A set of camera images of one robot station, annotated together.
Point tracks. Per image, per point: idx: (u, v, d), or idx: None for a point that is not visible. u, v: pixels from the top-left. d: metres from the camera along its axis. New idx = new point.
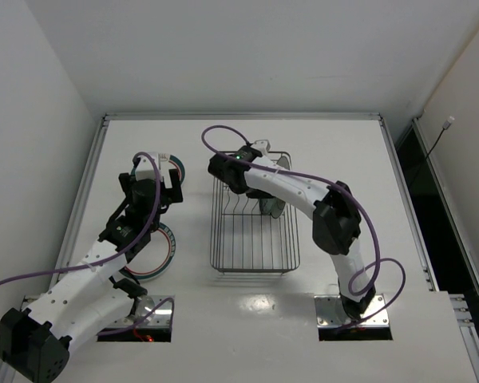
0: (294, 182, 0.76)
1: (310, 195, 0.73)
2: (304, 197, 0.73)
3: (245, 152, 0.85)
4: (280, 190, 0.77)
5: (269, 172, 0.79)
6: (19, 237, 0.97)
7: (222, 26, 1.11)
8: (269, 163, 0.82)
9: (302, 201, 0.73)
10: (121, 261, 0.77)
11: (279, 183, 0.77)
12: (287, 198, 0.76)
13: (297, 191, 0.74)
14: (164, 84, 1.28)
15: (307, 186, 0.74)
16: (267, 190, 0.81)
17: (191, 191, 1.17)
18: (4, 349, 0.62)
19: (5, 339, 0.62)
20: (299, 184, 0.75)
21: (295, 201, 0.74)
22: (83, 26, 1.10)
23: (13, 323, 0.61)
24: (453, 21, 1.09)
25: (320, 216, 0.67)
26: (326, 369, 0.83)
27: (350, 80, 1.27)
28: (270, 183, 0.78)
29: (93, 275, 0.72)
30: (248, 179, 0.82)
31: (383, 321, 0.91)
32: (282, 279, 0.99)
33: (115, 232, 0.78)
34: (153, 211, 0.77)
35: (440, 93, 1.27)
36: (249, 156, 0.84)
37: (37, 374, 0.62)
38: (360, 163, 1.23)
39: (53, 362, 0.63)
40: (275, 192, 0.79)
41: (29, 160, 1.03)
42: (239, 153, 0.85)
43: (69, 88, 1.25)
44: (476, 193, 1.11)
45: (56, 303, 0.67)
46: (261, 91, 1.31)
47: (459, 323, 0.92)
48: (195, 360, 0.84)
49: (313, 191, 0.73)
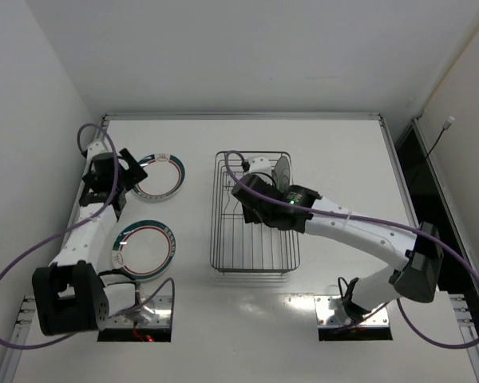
0: (372, 229, 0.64)
1: (398, 244, 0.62)
2: (392, 247, 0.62)
3: (297, 193, 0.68)
4: (356, 239, 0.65)
5: (339, 219, 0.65)
6: (19, 236, 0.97)
7: (222, 27, 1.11)
8: (332, 205, 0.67)
9: (389, 253, 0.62)
10: (112, 215, 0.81)
11: (354, 231, 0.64)
12: (364, 246, 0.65)
13: (380, 241, 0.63)
14: (164, 84, 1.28)
15: (390, 231, 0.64)
16: (334, 238, 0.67)
17: (191, 191, 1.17)
18: (45, 313, 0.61)
19: (44, 299, 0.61)
20: (381, 231, 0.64)
21: (378, 250, 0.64)
22: (83, 26, 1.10)
23: (45, 274, 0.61)
24: (453, 21, 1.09)
25: (417, 271, 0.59)
26: (326, 369, 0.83)
27: (350, 80, 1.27)
28: (342, 233, 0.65)
29: (95, 225, 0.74)
30: (310, 227, 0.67)
31: (383, 321, 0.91)
32: (282, 280, 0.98)
33: (94, 197, 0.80)
34: (116, 163, 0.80)
35: (440, 94, 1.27)
36: (305, 199, 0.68)
37: (90, 321, 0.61)
38: (360, 163, 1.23)
39: (100, 302, 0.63)
40: (344, 240, 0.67)
41: (29, 160, 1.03)
42: (291, 196, 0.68)
43: (69, 88, 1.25)
44: (476, 193, 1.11)
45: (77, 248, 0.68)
46: (261, 92, 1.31)
47: (459, 323, 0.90)
48: (194, 359, 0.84)
49: (399, 238, 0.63)
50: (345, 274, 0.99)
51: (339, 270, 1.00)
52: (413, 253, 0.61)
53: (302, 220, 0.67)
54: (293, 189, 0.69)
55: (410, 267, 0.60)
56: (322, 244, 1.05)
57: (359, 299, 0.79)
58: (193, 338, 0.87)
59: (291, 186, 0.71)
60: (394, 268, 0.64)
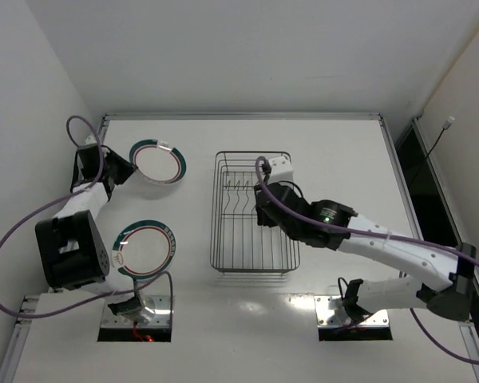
0: (413, 250, 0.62)
1: (441, 266, 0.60)
2: (434, 270, 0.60)
3: (330, 209, 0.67)
4: (396, 262, 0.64)
5: (378, 238, 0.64)
6: (19, 236, 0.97)
7: (223, 27, 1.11)
8: (370, 224, 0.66)
9: (431, 276, 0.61)
10: (104, 195, 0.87)
11: (393, 252, 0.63)
12: (403, 268, 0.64)
13: (421, 262, 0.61)
14: (164, 84, 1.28)
15: (432, 253, 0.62)
16: (371, 256, 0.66)
17: (192, 191, 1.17)
18: (53, 258, 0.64)
19: (49, 246, 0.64)
20: (421, 253, 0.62)
21: (417, 272, 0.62)
22: (83, 26, 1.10)
23: (50, 223, 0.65)
24: (453, 21, 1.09)
25: (463, 295, 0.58)
26: (326, 369, 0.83)
27: (350, 80, 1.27)
28: (382, 252, 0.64)
29: (89, 195, 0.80)
30: (346, 245, 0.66)
31: (383, 321, 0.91)
32: (282, 280, 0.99)
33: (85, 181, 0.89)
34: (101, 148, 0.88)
35: (440, 94, 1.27)
36: (338, 217, 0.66)
37: (95, 258, 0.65)
38: (359, 163, 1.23)
39: (101, 245, 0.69)
40: (382, 260, 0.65)
41: (29, 160, 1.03)
42: (326, 212, 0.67)
43: (69, 88, 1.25)
44: (477, 193, 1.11)
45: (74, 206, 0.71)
46: (260, 92, 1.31)
47: (459, 323, 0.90)
48: (193, 359, 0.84)
49: (441, 260, 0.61)
50: (345, 274, 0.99)
51: (339, 270, 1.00)
52: (456, 276, 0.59)
53: (337, 238, 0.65)
54: (325, 206, 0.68)
55: (455, 291, 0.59)
56: None
57: (364, 302, 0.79)
58: (192, 338, 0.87)
59: (323, 202, 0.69)
60: (430, 289, 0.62)
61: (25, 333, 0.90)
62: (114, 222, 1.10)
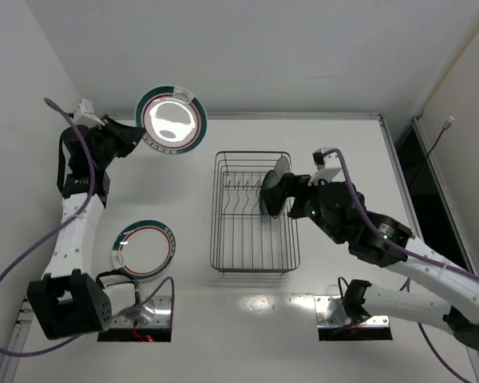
0: (466, 282, 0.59)
1: None
2: None
3: (385, 225, 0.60)
4: (444, 291, 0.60)
5: (433, 266, 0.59)
6: (19, 236, 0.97)
7: (222, 27, 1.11)
8: (427, 249, 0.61)
9: None
10: (97, 203, 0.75)
11: (446, 282, 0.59)
12: (449, 298, 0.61)
13: (472, 297, 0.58)
14: (164, 84, 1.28)
15: None
16: (417, 282, 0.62)
17: (192, 191, 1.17)
18: (49, 323, 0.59)
19: (45, 310, 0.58)
20: (474, 286, 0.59)
21: (465, 305, 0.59)
22: (82, 26, 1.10)
23: (43, 286, 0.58)
24: (453, 21, 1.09)
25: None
26: (326, 369, 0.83)
27: (350, 80, 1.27)
28: (433, 281, 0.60)
29: (84, 223, 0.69)
30: (397, 268, 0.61)
31: (383, 321, 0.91)
32: (281, 280, 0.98)
33: (77, 186, 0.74)
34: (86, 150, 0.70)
35: (441, 94, 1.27)
36: (395, 234, 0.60)
37: (95, 321, 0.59)
38: (359, 163, 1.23)
39: (101, 302, 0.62)
40: (431, 288, 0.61)
41: (29, 160, 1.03)
42: (382, 228, 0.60)
43: (69, 88, 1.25)
44: (477, 193, 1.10)
45: (69, 255, 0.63)
46: (261, 92, 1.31)
47: None
48: (192, 359, 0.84)
49: None
50: (345, 274, 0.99)
51: (339, 270, 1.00)
52: None
53: (393, 259, 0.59)
54: (378, 219, 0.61)
55: None
56: (322, 243, 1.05)
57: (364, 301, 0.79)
58: (191, 338, 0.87)
59: (378, 214, 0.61)
60: (470, 320, 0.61)
61: (26, 334, 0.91)
62: (113, 222, 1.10)
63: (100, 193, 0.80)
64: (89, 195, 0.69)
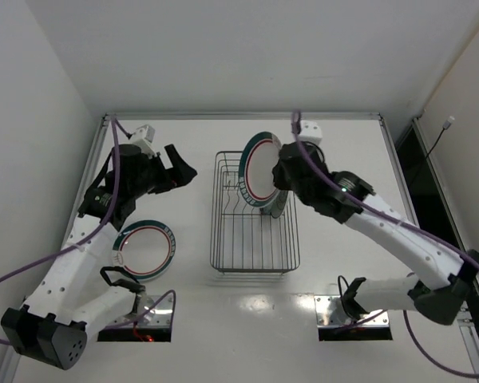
0: (419, 242, 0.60)
1: (444, 266, 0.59)
2: (436, 267, 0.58)
3: (349, 180, 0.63)
4: (399, 247, 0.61)
5: (389, 223, 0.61)
6: (20, 236, 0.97)
7: (222, 28, 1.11)
8: (385, 205, 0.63)
9: (431, 271, 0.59)
10: (111, 230, 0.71)
11: (401, 238, 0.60)
12: (403, 256, 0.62)
13: (425, 257, 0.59)
14: (164, 83, 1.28)
15: (437, 249, 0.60)
16: (372, 237, 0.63)
17: (192, 191, 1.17)
18: (18, 346, 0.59)
19: (15, 339, 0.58)
20: (428, 247, 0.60)
21: (417, 265, 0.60)
22: (82, 26, 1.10)
23: (14, 321, 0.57)
24: (452, 22, 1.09)
25: (456, 298, 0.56)
26: (326, 369, 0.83)
27: (352, 81, 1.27)
28: (387, 235, 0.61)
29: (82, 255, 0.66)
30: (354, 220, 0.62)
31: (383, 321, 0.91)
32: (282, 279, 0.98)
33: (95, 203, 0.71)
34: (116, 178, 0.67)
35: (441, 93, 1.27)
36: (355, 189, 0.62)
37: (58, 361, 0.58)
38: (359, 163, 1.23)
39: (73, 345, 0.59)
40: (385, 245, 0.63)
41: (29, 159, 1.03)
42: (343, 183, 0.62)
43: (69, 88, 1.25)
44: (477, 192, 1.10)
45: (53, 293, 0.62)
46: (261, 92, 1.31)
47: (459, 323, 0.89)
48: (192, 359, 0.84)
49: (445, 258, 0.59)
50: (344, 274, 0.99)
51: (339, 270, 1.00)
52: (457, 278, 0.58)
53: (347, 210, 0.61)
54: (345, 175, 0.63)
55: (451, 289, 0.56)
56: (322, 242, 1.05)
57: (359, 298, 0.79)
58: (192, 338, 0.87)
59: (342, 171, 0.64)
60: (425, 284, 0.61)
61: None
62: None
63: (116, 218, 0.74)
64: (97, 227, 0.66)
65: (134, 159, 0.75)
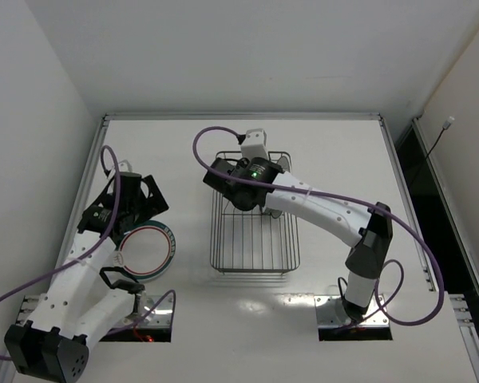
0: (330, 206, 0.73)
1: (354, 222, 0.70)
2: (346, 224, 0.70)
3: (260, 166, 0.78)
4: (315, 215, 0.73)
5: (298, 195, 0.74)
6: (21, 236, 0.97)
7: (222, 27, 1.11)
8: (294, 181, 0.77)
9: (343, 228, 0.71)
10: (111, 246, 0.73)
11: (312, 207, 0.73)
12: (322, 222, 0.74)
13: (336, 217, 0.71)
14: (164, 83, 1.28)
15: (346, 209, 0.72)
16: (293, 211, 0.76)
17: (192, 191, 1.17)
18: (21, 365, 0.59)
19: (18, 356, 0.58)
20: (338, 209, 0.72)
21: (334, 227, 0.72)
22: (82, 25, 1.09)
23: (19, 339, 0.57)
24: (452, 22, 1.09)
25: (369, 247, 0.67)
26: (326, 369, 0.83)
27: (352, 80, 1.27)
28: (301, 206, 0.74)
29: (84, 269, 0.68)
30: (271, 200, 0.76)
31: (383, 321, 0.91)
32: (282, 280, 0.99)
33: (93, 219, 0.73)
34: (118, 194, 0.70)
35: (441, 93, 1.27)
36: (267, 172, 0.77)
37: (62, 375, 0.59)
38: (360, 163, 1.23)
39: (76, 358, 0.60)
40: (304, 216, 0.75)
41: (30, 160, 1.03)
42: (255, 169, 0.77)
43: (69, 88, 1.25)
44: (476, 192, 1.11)
45: (57, 306, 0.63)
46: (261, 92, 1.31)
47: (459, 323, 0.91)
48: (192, 359, 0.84)
49: (354, 215, 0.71)
50: (345, 274, 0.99)
51: (340, 270, 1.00)
52: (366, 230, 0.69)
53: (263, 193, 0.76)
54: (256, 163, 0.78)
55: (362, 243, 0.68)
56: (322, 242, 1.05)
57: (350, 293, 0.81)
58: (191, 339, 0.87)
59: (255, 161, 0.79)
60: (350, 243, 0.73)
61: None
62: None
63: (116, 232, 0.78)
64: (98, 241, 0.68)
65: (134, 182, 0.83)
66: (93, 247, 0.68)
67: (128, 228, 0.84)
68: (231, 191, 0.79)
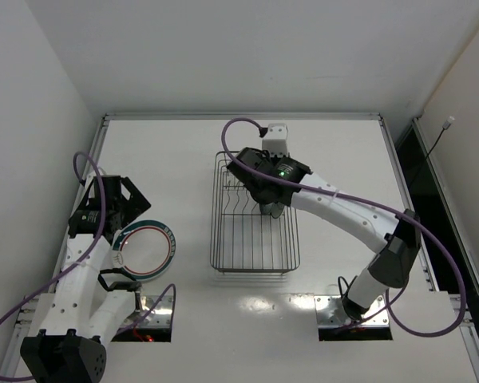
0: (357, 209, 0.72)
1: (379, 227, 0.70)
2: (372, 229, 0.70)
3: (288, 166, 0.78)
4: (339, 217, 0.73)
5: (326, 195, 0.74)
6: (21, 236, 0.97)
7: (222, 28, 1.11)
8: (322, 183, 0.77)
9: (367, 231, 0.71)
10: (105, 244, 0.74)
11: (338, 208, 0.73)
12: (346, 224, 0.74)
13: (362, 221, 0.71)
14: (164, 83, 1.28)
15: (373, 214, 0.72)
16: (317, 211, 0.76)
17: (192, 191, 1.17)
18: (41, 376, 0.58)
19: (38, 367, 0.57)
20: (364, 213, 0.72)
21: (358, 230, 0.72)
22: (82, 26, 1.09)
23: (37, 348, 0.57)
24: (452, 22, 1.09)
25: (395, 254, 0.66)
26: (326, 369, 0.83)
27: (352, 80, 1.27)
28: (326, 207, 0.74)
29: (85, 270, 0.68)
30: (297, 199, 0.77)
31: (383, 321, 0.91)
32: (282, 280, 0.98)
33: (83, 222, 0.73)
34: (104, 193, 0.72)
35: (441, 93, 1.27)
36: (294, 173, 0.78)
37: (88, 377, 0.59)
38: (359, 163, 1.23)
39: (96, 357, 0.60)
40: (328, 217, 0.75)
41: (30, 160, 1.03)
42: (283, 168, 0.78)
43: (69, 88, 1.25)
44: (476, 193, 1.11)
45: (66, 310, 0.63)
46: (261, 92, 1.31)
47: (459, 323, 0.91)
48: (192, 359, 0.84)
49: (380, 220, 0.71)
50: (345, 274, 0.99)
51: (339, 270, 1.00)
52: (392, 235, 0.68)
53: (289, 193, 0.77)
54: (285, 162, 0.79)
55: (388, 249, 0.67)
56: (322, 242, 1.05)
57: (350, 293, 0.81)
58: (191, 338, 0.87)
59: (284, 159, 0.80)
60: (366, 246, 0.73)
61: (25, 334, 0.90)
62: None
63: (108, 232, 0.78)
64: (95, 241, 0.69)
65: (113, 182, 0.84)
66: (89, 249, 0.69)
67: (119, 228, 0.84)
68: (258, 187, 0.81)
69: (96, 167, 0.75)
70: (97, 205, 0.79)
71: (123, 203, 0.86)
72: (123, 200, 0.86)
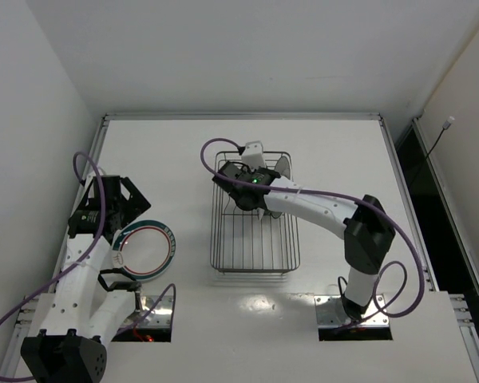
0: (319, 200, 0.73)
1: (339, 213, 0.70)
2: (333, 217, 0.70)
3: (263, 174, 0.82)
4: (306, 212, 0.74)
5: (290, 193, 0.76)
6: (21, 236, 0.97)
7: (222, 28, 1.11)
8: (289, 183, 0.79)
9: (331, 220, 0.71)
10: (105, 244, 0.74)
11: (302, 203, 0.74)
12: (314, 219, 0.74)
13: (323, 211, 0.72)
14: (164, 83, 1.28)
15: (334, 203, 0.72)
16: (290, 211, 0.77)
17: (192, 191, 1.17)
18: (41, 376, 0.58)
19: (39, 367, 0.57)
20: (326, 203, 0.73)
21: (325, 221, 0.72)
22: (81, 25, 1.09)
23: (37, 347, 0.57)
24: (452, 22, 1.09)
25: (354, 236, 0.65)
26: (326, 370, 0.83)
27: (353, 81, 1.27)
28: (292, 204, 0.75)
29: (85, 270, 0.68)
30: (269, 201, 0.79)
31: (383, 321, 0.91)
32: (282, 280, 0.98)
33: (83, 222, 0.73)
34: (102, 193, 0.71)
35: (441, 93, 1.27)
36: (268, 179, 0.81)
37: (88, 376, 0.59)
38: (359, 163, 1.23)
39: (96, 357, 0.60)
40: (299, 215, 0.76)
41: (30, 160, 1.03)
42: (256, 175, 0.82)
43: (69, 88, 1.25)
44: (476, 193, 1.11)
45: (66, 310, 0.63)
46: (261, 92, 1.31)
47: (459, 323, 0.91)
48: (192, 359, 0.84)
49: (341, 208, 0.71)
50: (345, 274, 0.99)
51: (339, 270, 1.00)
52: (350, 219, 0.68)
53: (262, 196, 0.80)
54: (260, 171, 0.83)
55: (347, 232, 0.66)
56: (322, 242, 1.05)
57: (350, 292, 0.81)
58: (191, 339, 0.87)
59: (260, 169, 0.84)
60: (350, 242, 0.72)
61: (25, 334, 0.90)
62: None
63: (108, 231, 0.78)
64: (94, 241, 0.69)
65: (114, 181, 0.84)
66: (89, 249, 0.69)
67: (118, 227, 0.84)
68: (236, 194, 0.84)
69: (97, 167, 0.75)
70: (97, 205, 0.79)
71: (123, 203, 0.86)
72: (123, 200, 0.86)
